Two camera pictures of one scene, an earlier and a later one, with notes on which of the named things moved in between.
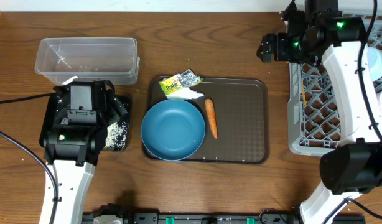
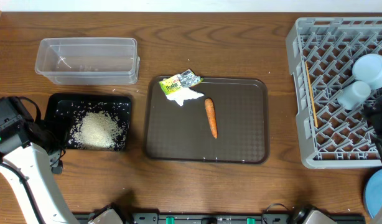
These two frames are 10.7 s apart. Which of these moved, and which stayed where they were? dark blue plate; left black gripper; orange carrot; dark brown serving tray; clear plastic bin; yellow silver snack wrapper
Moved: dark blue plate; left black gripper
Stayed: clear plastic bin; dark brown serving tray; yellow silver snack wrapper; orange carrot
